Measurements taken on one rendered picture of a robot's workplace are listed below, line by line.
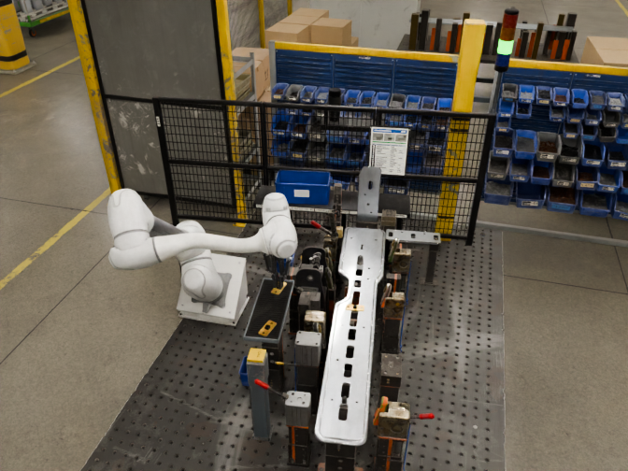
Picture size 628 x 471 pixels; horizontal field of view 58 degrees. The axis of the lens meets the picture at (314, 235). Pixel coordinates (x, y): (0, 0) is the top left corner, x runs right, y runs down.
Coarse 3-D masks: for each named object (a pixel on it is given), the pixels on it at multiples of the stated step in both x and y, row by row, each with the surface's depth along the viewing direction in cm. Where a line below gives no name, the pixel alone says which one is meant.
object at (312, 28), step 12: (300, 12) 706; (312, 12) 706; (324, 12) 706; (276, 24) 657; (288, 24) 657; (300, 24) 657; (312, 24) 657; (324, 24) 657; (336, 24) 657; (348, 24) 664; (276, 36) 635; (288, 36) 630; (300, 36) 636; (312, 36) 663; (324, 36) 658; (336, 36) 654; (348, 36) 673
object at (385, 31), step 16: (320, 0) 846; (336, 0) 840; (352, 0) 834; (368, 0) 829; (384, 0) 823; (400, 0) 817; (416, 0) 812; (336, 16) 853; (352, 16) 847; (368, 16) 841; (384, 16) 835; (400, 16) 829; (352, 32) 859; (368, 32) 853; (384, 32) 847; (400, 32) 841; (384, 48) 860
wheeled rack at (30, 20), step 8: (24, 0) 956; (32, 8) 1030; (48, 8) 1055; (56, 8) 1044; (64, 8) 1060; (24, 16) 1003; (32, 16) 1003; (40, 16) 1006; (48, 16) 1013; (56, 16) 1031; (24, 24) 978; (32, 24) 977; (32, 32) 992
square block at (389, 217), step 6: (384, 210) 315; (390, 210) 314; (384, 216) 310; (390, 216) 310; (384, 222) 312; (390, 222) 311; (384, 228) 314; (390, 228) 313; (390, 234) 316; (384, 264) 328
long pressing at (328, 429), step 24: (360, 240) 301; (384, 240) 301; (360, 288) 268; (336, 312) 253; (360, 312) 254; (336, 336) 241; (360, 336) 241; (360, 360) 230; (336, 384) 219; (360, 384) 219; (336, 408) 210; (360, 408) 210; (336, 432) 201; (360, 432) 201
